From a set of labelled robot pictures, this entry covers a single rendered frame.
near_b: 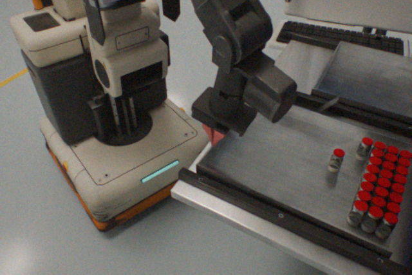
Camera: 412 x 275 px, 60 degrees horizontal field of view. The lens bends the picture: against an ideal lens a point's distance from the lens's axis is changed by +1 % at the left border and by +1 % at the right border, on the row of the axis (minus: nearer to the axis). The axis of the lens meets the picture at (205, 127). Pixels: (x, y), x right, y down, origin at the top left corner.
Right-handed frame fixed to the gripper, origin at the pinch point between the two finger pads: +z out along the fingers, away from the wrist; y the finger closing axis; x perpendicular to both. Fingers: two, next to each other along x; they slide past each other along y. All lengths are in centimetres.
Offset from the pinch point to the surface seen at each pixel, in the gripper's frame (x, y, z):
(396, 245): -2.3, 34.5, -1.9
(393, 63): 53, 26, -1
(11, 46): 100, -211, 136
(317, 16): 87, -1, 11
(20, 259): -17, -61, 107
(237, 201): -8.4, 9.3, 1.6
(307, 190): 1.0, 19.2, 0.9
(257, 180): -1.3, 10.4, 2.6
